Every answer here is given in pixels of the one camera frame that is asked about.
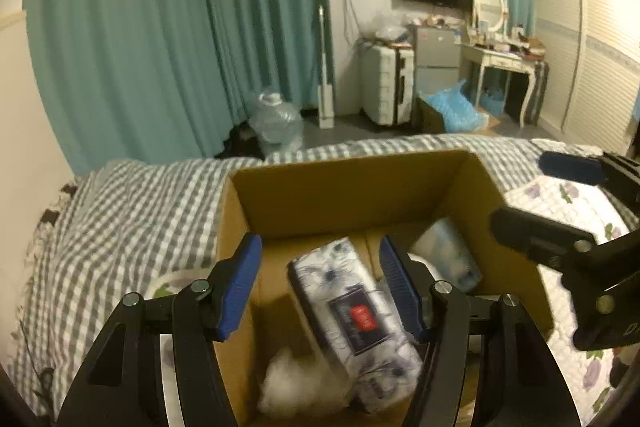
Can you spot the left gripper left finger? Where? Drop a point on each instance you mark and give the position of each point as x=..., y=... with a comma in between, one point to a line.
x=120, y=384

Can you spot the white louvered wardrobe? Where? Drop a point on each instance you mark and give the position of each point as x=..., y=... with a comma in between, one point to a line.
x=592, y=48

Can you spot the white suitcase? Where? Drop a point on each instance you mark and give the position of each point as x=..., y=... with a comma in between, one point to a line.
x=387, y=83

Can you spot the grey mini fridge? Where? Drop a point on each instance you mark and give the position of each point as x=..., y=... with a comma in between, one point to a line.
x=436, y=59

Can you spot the white dressing table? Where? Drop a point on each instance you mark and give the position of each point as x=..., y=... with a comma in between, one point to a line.
x=509, y=64

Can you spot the white cotton fluff ball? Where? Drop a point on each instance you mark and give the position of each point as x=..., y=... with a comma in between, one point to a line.
x=308, y=386

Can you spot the white floral quilt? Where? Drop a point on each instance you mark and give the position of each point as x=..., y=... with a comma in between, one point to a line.
x=591, y=375

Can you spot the brown floor cardboard box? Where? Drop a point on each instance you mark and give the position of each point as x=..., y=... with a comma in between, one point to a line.
x=428, y=119

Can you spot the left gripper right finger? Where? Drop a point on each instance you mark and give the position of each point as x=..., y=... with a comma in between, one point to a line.
x=519, y=383

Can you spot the white stick vacuum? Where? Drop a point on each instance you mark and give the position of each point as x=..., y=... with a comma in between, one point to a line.
x=325, y=89

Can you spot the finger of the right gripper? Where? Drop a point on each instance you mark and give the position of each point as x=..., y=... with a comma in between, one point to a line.
x=617, y=174
x=589, y=270

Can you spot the light blue tissue pack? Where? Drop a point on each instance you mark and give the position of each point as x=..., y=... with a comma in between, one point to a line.
x=444, y=252

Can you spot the blue plastic bag pile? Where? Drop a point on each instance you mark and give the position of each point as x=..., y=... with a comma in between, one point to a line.
x=455, y=109

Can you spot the white oval vanity mirror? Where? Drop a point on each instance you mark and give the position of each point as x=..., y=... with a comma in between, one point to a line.
x=491, y=15

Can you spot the patterned tissue pack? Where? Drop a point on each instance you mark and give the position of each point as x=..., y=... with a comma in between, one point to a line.
x=355, y=325

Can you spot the clear water jug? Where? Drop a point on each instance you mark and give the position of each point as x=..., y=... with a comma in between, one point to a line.
x=277, y=123

